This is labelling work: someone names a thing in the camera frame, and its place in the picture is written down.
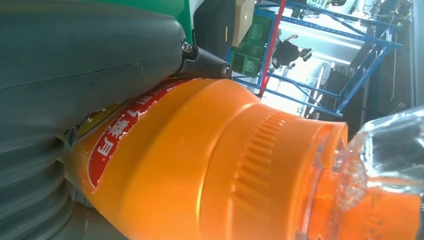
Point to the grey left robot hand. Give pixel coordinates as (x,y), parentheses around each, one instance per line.
(73,59)

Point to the orange detergent bottle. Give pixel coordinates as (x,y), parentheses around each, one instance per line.
(198,165)

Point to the black carrying case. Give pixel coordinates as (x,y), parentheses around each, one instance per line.
(212,30)

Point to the green plastic crate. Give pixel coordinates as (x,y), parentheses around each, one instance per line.
(260,33)
(246,64)

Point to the cardboard box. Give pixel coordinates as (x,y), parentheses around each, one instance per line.
(243,23)

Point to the person with headset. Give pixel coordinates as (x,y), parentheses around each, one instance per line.
(286,53)

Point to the blue metal shelving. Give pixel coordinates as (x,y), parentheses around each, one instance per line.
(304,103)

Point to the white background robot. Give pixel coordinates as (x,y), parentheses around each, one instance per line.
(324,2)

